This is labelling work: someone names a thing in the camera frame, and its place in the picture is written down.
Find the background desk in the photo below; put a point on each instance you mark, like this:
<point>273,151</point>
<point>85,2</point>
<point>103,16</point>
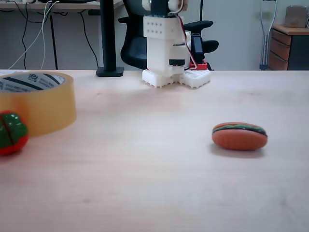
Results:
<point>72,5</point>

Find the black monitor stand pole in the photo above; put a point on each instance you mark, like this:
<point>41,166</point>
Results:
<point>108,36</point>

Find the clear packing tape roll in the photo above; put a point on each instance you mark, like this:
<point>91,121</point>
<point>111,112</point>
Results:
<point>48,108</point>

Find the black office chair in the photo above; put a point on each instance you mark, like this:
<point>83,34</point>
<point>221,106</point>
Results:
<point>132,50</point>

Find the grey metal crutch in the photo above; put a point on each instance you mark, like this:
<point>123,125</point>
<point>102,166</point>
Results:
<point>265,43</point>

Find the toy tomato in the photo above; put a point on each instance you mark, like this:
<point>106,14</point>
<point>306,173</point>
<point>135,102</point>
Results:
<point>12,135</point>

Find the cardboard box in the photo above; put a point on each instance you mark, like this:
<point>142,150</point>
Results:
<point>295,17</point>

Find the wooden drawer cabinet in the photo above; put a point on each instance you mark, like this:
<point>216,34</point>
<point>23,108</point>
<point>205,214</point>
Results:
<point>280,48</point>

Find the toy hamburger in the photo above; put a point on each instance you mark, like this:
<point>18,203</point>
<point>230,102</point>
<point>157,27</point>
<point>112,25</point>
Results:
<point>239,139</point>

